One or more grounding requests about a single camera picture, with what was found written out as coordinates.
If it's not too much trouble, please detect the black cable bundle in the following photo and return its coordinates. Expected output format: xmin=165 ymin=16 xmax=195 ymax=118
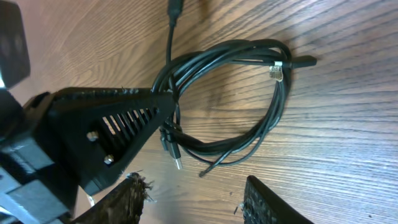
xmin=150 ymin=0 xmax=318 ymax=178

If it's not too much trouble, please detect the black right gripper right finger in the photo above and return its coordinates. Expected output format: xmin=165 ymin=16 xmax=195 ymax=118
xmin=234 ymin=175 xmax=313 ymax=224

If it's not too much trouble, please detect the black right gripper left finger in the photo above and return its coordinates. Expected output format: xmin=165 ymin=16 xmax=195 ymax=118
xmin=72 ymin=172 xmax=153 ymax=224

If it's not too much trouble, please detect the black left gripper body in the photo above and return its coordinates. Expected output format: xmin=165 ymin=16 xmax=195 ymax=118
xmin=1 ymin=91 xmax=103 ymax=223

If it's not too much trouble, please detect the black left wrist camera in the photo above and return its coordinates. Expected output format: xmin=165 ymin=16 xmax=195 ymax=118
xmin=1 ymin=1 xmax=30 ymax=89

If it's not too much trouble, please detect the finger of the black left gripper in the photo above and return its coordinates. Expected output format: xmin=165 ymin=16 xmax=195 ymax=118
xmin=48 ymin=88 xmax=175 ymax=195

